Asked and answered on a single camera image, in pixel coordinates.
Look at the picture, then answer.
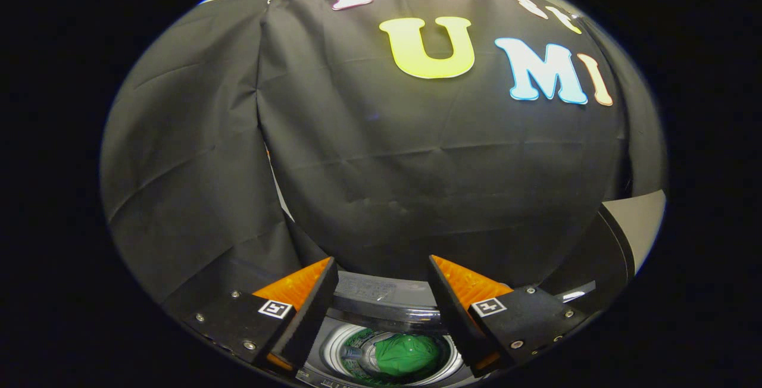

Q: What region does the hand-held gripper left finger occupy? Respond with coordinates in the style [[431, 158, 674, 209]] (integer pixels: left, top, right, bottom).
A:
[[182, 257, 340, 377]]

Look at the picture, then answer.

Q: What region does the black backdrop cloth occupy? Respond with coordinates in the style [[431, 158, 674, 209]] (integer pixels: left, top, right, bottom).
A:
[[100, 0, 667, 317]]

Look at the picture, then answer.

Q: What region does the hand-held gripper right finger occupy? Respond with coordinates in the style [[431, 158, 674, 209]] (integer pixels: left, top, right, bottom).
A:
[[429, 255, 590, 377]]

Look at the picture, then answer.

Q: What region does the green polo shirt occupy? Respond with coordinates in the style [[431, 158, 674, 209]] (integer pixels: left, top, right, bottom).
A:
[[374, 333, 442, 377]]

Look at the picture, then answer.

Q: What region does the dark grey washing machine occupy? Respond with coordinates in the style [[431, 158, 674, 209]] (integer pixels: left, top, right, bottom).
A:
[[298, 272, 480, 388]]

